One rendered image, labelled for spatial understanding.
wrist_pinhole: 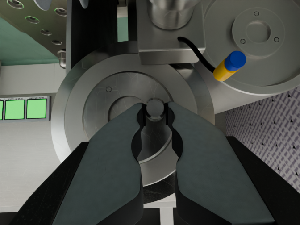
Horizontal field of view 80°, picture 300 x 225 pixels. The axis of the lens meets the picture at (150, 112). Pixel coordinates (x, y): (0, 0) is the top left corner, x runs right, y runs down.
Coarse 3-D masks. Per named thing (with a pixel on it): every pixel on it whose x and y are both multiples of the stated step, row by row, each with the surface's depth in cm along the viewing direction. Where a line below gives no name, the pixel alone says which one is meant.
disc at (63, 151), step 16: (112, 48) 17; (128, 48) 17; (80, 64) 17; (176, 64) 17; (64, 80) 17; (192, 80) 16; (64, 96) 17; (208, 96) 16; (64, 112) 16; (208, 112) 16; (64, 144) 16; (144, 192) 15; (160, 192) 15
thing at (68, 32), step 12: (72, 0) 18; (96, 0) 27; (72, 12) 18; (84, 12) 22; (96, 12) 27; (108, 12) 34; (72, 24) 18; (84, 24) 22; (96, 24) 26; (108, 24) 34; (72, 36) 18; (84, 36) 21; (96, 36) 26; (108, 36) 34; (72, 48) 18; (84, 48) 21; (96, 48) 26; (72, 60) 18
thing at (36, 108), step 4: (28, 100) 50; (32, 100) 50; (36, 100) 50; (40, 100) 49; (44, 100) 49; (28, 104) 49; (32, 104) 49; (36, 104) 49; (40, 104) 49; (44, 104) 49; (28, 108) 49; (32, 108) 49; (36, 108) 49; (40, 108) 49; (44, 108) 49; (28, 112) 49; (32, 112) 49; (36, 112) 49; (40, 112) 49; (44, 112) 49; (28, 116) 49; (32, 116) 49; (36, 116) 49; (40, 116) 49; (44, 116) 49
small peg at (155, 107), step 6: (150, 102) 11; (156, 102) 11; (162, 102) 11; (150, 108) 11; (156, 108) 11; (162, 108) 11; (150, 114) 11; (156, 114) 11; (162, 114) 11; (150, 120) 14; (156, 120) 12
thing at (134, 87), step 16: (112, 80) 14; (128, 80) 14; (144, 80) 14; (96, 96) 14; (112, 96) 14; (128, 96) 15; (144, 96) 14; (160, 96) 14; (96, 112) 14; (112, 112) 15; (96, 128) 14; (144, 128) 14; (160, 128) 14; (144, 144) 14; (160, 144) 14; (144, 160) 14
